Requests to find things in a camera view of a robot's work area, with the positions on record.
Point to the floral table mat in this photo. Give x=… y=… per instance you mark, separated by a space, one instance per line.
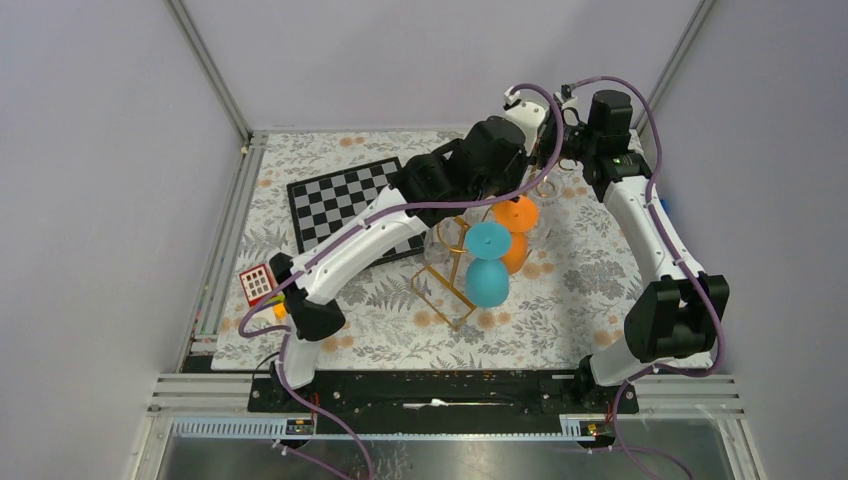
x=569 y=301

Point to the teal wine glass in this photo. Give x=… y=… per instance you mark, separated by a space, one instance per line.
x=486 y=278

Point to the round clear wine glass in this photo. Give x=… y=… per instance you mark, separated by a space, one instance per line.
x=544 y=195

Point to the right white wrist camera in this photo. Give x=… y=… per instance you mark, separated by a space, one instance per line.
x=569 y=101

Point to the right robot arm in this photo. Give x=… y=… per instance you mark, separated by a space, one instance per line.
x=677 y=314

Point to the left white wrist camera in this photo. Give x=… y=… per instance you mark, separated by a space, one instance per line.
x=529 y=116

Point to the black white chessboard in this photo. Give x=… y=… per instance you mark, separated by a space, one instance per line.
x=321 y=205

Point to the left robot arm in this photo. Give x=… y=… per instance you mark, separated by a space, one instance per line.
x=491 y=159

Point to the colourful toy block house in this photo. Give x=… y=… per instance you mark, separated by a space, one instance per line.
x=257 y=282

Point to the clear champagne flute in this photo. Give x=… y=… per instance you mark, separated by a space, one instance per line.
x=445 y=240

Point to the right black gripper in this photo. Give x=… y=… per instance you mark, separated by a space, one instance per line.
x=543 y=142

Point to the orange wine glass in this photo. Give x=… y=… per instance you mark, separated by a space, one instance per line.
x=518 y=217

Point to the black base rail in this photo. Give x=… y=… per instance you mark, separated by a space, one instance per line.
x=422 y=402

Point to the gold wire glass rack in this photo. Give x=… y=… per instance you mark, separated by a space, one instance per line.
x=470 y=260

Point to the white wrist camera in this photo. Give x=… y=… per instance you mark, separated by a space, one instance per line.
x=529 y=116
x=569 y=101

